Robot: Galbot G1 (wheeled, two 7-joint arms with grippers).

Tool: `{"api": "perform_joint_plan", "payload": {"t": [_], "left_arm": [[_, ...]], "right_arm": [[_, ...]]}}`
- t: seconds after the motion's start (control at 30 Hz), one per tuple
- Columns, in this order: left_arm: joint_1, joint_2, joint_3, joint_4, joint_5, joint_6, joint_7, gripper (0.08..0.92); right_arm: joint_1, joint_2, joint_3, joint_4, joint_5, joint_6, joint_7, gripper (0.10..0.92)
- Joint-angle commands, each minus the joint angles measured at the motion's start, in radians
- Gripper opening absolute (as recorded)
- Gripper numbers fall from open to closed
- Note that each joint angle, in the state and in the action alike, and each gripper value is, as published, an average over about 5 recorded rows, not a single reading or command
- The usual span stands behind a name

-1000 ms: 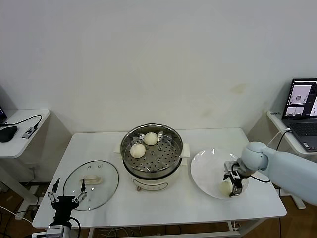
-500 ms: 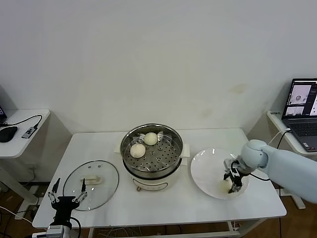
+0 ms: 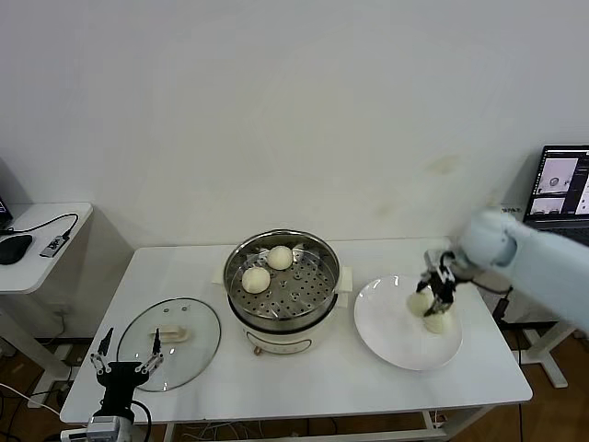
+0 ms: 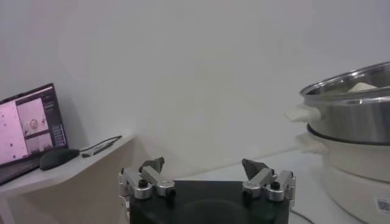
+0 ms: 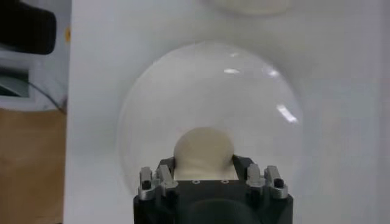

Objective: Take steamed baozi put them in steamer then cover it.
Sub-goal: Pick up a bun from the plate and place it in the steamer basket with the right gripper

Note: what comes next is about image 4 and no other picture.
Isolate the dark laptop with pink screen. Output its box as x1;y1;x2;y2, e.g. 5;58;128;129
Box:
0;83;68;186

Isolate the white side table with mouse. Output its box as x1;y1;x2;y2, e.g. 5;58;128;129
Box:
0;135;138;224

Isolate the perforated steel steamer basket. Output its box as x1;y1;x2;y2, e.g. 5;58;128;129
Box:
283;61;390;145

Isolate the cream electric cooker pot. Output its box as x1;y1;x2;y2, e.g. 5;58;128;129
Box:
295;132;390;224

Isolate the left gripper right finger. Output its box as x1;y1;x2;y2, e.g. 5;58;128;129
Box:
241;158;297;202

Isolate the black usb hub cable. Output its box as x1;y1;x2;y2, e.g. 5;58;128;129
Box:
79;135;123;153

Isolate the grey usb hub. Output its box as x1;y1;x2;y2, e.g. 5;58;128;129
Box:
81;142;118;158

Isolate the white steamed baozi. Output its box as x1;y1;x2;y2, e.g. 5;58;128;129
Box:
347;82;378;93

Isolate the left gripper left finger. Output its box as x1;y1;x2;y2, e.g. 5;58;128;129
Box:
118;156;177;200

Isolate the black computer mouse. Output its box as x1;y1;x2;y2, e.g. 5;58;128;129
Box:
39;148;80;171

